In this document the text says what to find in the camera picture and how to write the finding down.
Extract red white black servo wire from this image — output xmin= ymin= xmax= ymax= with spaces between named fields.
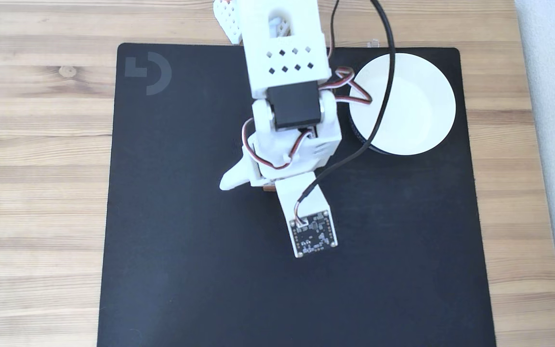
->
xmin=242 ymin=118 xmax=315 ymax=170
xmin=320 ymin=67 xmax=373 ymax=105

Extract white camera mount with board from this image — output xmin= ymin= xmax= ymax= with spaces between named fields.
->
xmin=276 ymin=171 xmax=339 ymax=259

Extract white round plate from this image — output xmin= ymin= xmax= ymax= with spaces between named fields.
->
xmin=349 ymin=53 xmax=457 ymax=156

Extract thick black camera cable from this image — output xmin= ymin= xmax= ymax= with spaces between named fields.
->
xmin=294 ymin=0 xmax=396 ymax=227

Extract thin black wire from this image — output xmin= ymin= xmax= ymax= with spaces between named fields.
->
xmin=329 ymin=0 xmax=340 ymax=61

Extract black desk mat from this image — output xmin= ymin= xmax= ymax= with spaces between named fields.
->
xmin=96 ymin=42 xmax=498 ymax=347

